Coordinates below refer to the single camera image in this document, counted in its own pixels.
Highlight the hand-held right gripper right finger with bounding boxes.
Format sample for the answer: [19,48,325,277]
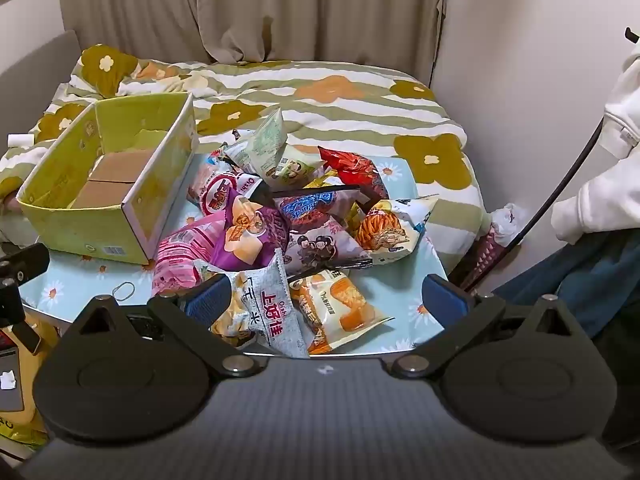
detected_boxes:
[392,275,571,380]

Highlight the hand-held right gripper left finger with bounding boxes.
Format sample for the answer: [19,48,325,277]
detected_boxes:
[80,276,263,378]

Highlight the bright pink snack packet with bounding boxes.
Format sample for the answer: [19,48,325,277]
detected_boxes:
[151,212,236,302]

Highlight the grey white snack packet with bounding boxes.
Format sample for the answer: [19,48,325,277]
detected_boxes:
[209,249,304,359]

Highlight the yellow-green cardboard box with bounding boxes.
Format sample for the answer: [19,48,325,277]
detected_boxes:
[15,92,201,266]

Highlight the purple snack packet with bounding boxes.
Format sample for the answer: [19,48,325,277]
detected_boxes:
[224,195,292,267]

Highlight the white orange sticks snack packet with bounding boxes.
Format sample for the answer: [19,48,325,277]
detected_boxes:
[354,196,441,267]

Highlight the blue red snack packet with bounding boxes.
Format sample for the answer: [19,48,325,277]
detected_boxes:
[275,190,351,232]

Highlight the pale green snack packet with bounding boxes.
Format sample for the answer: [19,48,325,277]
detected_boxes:
[227,107,301,178]

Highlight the light blue daisy tablecloth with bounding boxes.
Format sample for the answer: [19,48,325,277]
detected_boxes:
[20,154,451,358]

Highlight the dark patterned bag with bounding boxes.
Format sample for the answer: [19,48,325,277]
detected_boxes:
[449,225,507,292]

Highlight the white plastic bag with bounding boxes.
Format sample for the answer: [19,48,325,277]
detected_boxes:
[491,202,529,247]

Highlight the red white snack packet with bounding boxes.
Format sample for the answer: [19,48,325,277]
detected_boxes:
[200,170,261,217]

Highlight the orange bread snack packet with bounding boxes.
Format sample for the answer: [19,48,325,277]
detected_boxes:
[289,269,396,356]

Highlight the pale pink snack packet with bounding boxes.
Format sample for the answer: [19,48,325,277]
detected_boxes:
[188,157,226,203]

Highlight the white cartoon figures snack packet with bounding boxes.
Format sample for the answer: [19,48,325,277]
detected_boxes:
[284,215,374,277]

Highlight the person's blue trousers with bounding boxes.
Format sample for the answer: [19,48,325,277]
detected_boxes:
[492,229,640,342]

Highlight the white green cartoon snack packet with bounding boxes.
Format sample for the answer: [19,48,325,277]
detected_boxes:
[272,152,326,191]

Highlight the yellow printed bag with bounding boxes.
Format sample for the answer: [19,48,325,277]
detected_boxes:
[0,410,49,452]

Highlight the person's white hoodie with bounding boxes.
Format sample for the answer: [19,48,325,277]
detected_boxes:
[550,40,640,247]

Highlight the grey headboard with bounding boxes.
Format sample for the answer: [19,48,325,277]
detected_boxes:
[0,29,82,111]

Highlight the green floral blanket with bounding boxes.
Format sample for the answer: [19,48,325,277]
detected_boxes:
[0,42,494,272]

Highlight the beige curtain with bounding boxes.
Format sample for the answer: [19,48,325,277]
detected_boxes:
[56,0,452,83]

